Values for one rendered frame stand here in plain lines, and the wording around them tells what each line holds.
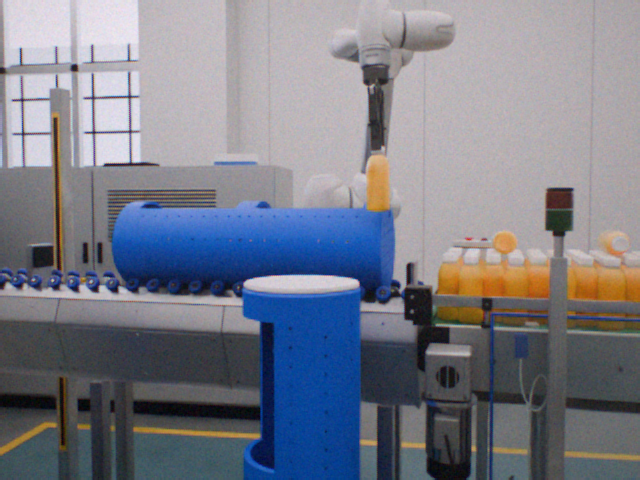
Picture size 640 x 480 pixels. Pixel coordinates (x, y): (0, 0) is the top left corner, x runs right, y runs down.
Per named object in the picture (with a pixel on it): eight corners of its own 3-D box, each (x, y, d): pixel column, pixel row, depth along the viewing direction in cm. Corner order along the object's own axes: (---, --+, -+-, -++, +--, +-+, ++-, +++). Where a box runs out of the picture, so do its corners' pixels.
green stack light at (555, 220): (543, 230, 150) (543, 209, 150) (572, 230, 148) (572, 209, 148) (545, 231, 144) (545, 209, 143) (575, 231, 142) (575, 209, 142)
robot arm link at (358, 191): (342, 218, 265) (393, 220, 268) (348, 230, 250) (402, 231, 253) (357, 26, 242) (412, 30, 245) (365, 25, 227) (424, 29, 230)
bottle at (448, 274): (435, 320, 176) (436, 260, 175) (438, 316, 183) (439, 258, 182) (460, 321, 174) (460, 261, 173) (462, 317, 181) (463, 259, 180)
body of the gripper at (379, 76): (365, 75, 186) (366, 106, 186) (359, 66, 178) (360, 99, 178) (390, 72, 184) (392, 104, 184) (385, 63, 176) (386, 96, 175)
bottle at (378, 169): (377, 212, 184) (376, 155, 184) (395, 210, 179) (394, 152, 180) (361, 211, 179) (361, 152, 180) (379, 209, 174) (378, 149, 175)
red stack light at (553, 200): (543, 209, 150) (543, 192, 149) (572, 209, 148) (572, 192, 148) (545, 209, 143) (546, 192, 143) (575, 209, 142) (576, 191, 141)
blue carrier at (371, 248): (158, 276, 232) (154, 198, 228) (395, 283, 209) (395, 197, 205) (113, 293, 205) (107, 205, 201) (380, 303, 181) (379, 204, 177)
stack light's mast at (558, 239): (543, 255, 150) (544, 188, 149) (571, 256, 148) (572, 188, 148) (545, 257, 144) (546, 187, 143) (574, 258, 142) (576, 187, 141)
